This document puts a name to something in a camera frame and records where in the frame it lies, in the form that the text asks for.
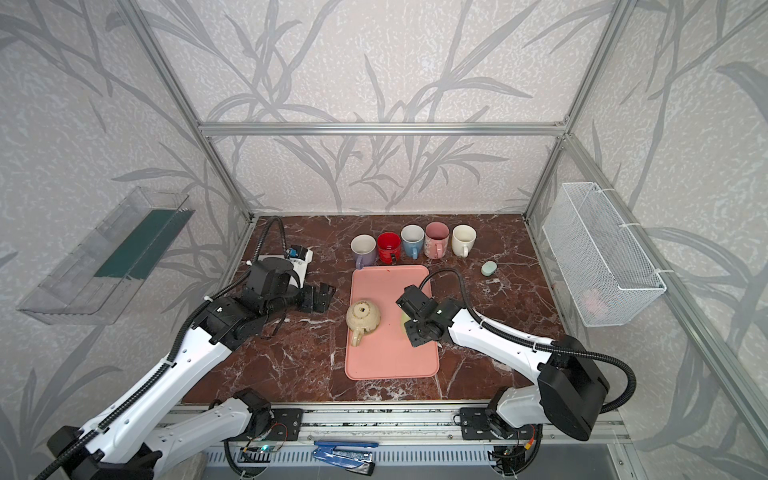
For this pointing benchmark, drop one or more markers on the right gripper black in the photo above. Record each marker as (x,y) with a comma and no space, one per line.
(421,324)

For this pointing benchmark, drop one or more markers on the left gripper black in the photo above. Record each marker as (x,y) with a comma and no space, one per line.
(309,298)

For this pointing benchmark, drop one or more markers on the pink plastic tray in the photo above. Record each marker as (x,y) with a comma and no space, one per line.
(387,353)

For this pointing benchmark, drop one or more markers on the pink mug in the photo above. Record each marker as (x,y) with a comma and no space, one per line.
(437,235)

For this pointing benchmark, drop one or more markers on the blue mug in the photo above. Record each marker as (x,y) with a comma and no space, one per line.
(412,240)

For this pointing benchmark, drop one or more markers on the red mug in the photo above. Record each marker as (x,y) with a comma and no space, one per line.
(389,248)

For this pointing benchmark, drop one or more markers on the white mug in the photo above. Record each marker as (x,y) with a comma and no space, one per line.
(463,240)

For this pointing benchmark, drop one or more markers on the purple mug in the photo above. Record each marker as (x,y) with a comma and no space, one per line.
(364,248)

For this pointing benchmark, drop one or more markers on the green mug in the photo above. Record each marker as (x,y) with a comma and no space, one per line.
(404,320)

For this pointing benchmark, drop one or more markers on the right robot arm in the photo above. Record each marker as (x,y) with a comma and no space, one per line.
(570,386)

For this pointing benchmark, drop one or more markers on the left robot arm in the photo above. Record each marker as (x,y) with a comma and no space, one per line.
(125,441)

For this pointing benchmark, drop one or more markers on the beige teapot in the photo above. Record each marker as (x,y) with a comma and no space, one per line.
(362,317)

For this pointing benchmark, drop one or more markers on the blue stapler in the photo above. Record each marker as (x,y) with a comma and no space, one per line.
(353,457)

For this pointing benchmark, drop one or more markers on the green circuit board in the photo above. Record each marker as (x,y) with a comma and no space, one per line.
(261,449)

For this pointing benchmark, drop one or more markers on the pink object in basket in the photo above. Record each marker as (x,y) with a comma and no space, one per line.
(595,304)

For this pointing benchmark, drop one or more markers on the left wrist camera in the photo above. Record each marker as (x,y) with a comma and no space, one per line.
(300,257)

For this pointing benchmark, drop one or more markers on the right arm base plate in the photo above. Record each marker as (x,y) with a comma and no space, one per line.
(478,423)

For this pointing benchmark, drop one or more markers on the aluminium mounting rail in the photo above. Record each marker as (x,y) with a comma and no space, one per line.
(401,423)

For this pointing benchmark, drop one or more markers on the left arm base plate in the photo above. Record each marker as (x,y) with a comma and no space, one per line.
(283,426)

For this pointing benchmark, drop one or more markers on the clear plastic wall shelf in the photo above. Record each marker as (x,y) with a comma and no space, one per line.
(95,282)

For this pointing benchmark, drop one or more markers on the white wire basket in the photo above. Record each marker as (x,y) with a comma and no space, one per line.
(595,248)

